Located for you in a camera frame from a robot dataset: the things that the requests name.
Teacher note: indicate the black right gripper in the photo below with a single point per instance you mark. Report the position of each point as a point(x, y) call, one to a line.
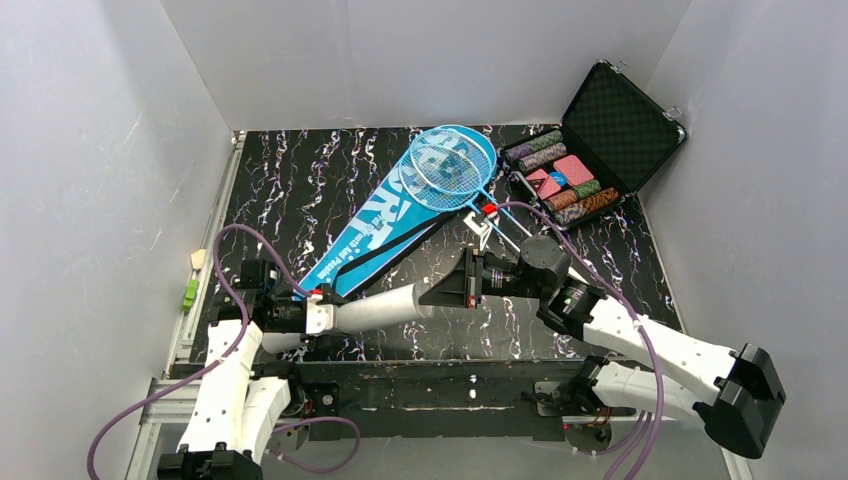
point(472, 278)

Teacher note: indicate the silver shuttlecock tube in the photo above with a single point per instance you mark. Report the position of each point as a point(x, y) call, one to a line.
point(396, 306)

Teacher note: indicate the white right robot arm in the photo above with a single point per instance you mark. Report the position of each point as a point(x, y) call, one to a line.
point(735, 395)

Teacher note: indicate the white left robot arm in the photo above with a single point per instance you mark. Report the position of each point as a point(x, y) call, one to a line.
point(234, 412)

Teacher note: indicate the beige wooden block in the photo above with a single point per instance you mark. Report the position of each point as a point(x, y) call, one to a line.
point(197, 259)

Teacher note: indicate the blue racket cover bag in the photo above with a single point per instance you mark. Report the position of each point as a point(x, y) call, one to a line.
point(441, 173)

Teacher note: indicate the pink playing card deck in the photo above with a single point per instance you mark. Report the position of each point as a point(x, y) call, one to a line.
point(573, 169)

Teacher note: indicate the black poker chip case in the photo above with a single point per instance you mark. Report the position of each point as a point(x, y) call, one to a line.
point(620, 134)

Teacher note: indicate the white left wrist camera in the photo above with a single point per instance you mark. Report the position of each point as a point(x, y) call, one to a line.
point(320, 311)

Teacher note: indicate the green clip on rail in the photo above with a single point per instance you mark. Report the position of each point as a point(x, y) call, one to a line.
point(190, 294)

